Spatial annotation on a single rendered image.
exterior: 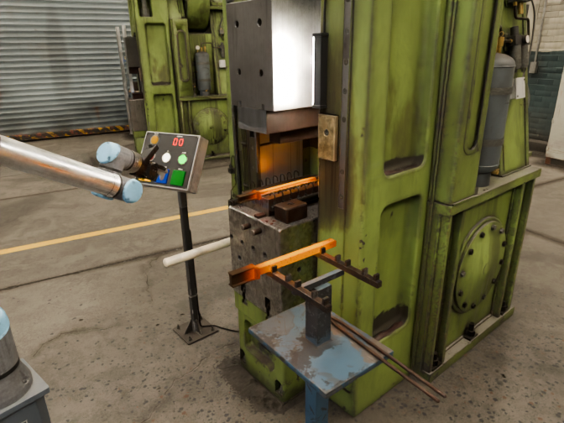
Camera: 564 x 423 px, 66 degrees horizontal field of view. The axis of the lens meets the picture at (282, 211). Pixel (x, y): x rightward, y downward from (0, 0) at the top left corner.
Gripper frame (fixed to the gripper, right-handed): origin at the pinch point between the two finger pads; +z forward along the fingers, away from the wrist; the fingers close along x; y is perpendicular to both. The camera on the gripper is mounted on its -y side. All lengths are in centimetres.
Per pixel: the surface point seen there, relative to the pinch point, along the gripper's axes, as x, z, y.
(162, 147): -14.9, 11.2, -13.6
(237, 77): 35, -12, -41
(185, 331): -13, 65, 83
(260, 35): 51, -25, -51
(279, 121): 55, -5, -25
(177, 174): -1.0, 10.3, -0.4
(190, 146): 2.2, 11.3, -15.5
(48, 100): -631, 376, -171
